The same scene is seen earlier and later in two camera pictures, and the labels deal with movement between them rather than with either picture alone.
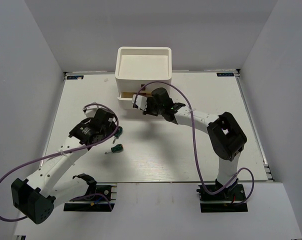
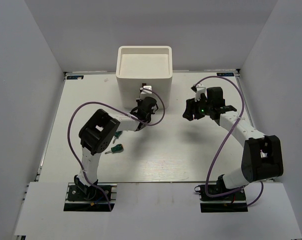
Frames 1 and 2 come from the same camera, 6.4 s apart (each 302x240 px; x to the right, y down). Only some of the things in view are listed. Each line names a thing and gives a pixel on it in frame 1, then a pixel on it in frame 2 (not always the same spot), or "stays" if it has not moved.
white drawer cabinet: (136, 66) stays
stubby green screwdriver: (118, 147) stays
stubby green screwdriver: (119, 131) stays
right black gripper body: (152, 109) -> (205, 107)
